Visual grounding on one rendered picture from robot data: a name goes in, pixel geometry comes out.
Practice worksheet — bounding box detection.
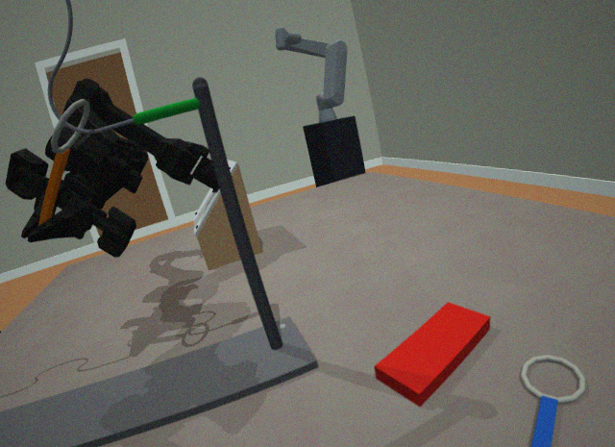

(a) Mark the orange handle with grey loop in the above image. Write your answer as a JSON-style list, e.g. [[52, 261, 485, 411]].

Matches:
[[38, 99, 90, 226]]

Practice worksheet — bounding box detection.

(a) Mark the red rectangular block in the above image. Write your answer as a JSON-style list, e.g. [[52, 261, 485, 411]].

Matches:
[[374, 303, 490, 407]]

